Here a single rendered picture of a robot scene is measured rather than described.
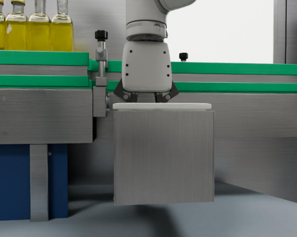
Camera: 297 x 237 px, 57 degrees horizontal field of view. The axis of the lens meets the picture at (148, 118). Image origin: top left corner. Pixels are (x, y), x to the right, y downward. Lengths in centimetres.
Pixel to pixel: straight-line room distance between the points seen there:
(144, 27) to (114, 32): 40
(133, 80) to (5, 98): 29
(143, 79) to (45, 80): 24
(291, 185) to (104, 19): 88
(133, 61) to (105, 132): 25
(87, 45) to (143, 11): 41
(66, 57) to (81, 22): 30
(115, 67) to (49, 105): 21
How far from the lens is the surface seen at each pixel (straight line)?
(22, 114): 66
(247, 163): 106
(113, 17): 95
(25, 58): 69
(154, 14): 56
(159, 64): 55
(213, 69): 80
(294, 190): 117
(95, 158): 95
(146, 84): 55
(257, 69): 85
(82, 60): 66
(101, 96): 63
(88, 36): 94
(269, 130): 84
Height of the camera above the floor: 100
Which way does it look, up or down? 1 degrees down
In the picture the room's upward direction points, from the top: straight up
